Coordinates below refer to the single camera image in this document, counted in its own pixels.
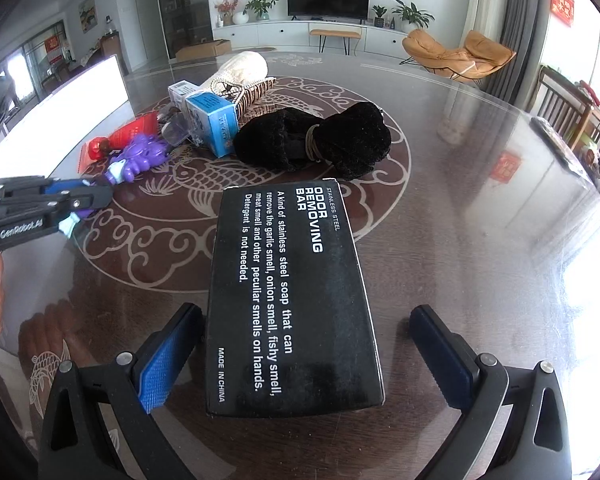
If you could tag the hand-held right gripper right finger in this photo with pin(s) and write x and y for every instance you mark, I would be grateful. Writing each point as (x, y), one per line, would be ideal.
(445, 360)

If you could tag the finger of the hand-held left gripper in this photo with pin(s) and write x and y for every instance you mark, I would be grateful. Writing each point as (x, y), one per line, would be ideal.
(97, 196)
(62, 187)

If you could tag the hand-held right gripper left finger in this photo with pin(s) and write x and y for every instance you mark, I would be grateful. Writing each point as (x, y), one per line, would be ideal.
(165, 360)

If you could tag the purple and teal hair clip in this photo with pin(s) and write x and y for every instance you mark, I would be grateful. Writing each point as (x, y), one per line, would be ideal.
(72, 225)

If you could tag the red snack packet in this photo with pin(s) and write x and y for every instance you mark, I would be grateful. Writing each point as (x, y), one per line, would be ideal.
(135, 130)

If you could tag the white medicine box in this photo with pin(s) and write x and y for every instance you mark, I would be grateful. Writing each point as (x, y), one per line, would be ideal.
(180, 91)

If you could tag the black printed cardboard box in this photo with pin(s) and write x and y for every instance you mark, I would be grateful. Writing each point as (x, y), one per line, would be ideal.
(290, 310)

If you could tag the blue medicine box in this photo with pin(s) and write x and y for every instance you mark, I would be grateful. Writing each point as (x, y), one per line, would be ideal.
(212, 120)

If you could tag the brown patterned glass desktop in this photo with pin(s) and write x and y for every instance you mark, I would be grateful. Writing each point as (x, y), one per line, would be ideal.
(480, 235)

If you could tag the purple plastic hair clip bunch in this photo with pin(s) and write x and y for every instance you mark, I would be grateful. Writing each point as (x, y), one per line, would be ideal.
(140, 155)

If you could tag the white panel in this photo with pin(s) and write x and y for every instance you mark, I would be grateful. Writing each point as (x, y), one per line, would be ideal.
(55, 110)

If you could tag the red window decoration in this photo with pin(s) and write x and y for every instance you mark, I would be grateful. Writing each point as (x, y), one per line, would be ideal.
(53, 47)

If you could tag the striped metal hair claw clip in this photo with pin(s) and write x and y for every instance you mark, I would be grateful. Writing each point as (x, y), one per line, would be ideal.
(254, 92)

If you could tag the black velvet hair bow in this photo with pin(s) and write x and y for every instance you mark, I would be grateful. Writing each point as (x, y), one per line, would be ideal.
(280, 140)

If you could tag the white knitted glove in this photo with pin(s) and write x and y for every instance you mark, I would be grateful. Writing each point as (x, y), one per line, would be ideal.
(240, 67)

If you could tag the dark glass display cabinet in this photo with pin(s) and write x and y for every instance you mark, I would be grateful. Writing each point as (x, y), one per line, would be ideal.
(185, 5)

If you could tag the red flower vase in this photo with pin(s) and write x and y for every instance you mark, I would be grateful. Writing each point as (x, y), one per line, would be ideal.
(226, 10)

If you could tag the white round vase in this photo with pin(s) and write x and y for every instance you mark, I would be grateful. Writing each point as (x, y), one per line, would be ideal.
(240, 18)

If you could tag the white television cabinet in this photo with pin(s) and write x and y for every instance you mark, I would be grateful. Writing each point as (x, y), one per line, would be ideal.
(280, 35)

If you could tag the bushy green potted plant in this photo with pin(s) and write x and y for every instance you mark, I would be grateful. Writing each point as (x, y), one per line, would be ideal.
(260, 6)

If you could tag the wooden chair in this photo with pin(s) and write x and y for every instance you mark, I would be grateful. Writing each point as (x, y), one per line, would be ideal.
(560, 105)

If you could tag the wooden bench stool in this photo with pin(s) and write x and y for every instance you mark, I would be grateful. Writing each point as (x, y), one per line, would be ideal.
(335, 33)

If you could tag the orange lounge chair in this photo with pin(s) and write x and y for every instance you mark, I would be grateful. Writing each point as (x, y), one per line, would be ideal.
(430, 50)

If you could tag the small potted plant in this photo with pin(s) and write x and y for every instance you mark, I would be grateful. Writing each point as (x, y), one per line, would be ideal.
(379, 15)

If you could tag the grey curtain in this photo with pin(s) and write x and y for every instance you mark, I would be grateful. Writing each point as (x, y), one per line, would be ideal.
(525, 25)

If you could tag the large leafy potted plant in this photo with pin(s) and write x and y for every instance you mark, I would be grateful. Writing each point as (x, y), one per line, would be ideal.
(411, 14)

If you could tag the covered standing air conditioner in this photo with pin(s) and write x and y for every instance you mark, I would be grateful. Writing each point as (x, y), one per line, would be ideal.
(487, 5)

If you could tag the wall painting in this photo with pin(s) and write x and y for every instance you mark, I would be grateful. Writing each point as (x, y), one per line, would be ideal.
(87, 12)

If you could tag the red wall hanging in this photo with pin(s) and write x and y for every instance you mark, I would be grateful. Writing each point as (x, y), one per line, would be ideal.
(562, 5)

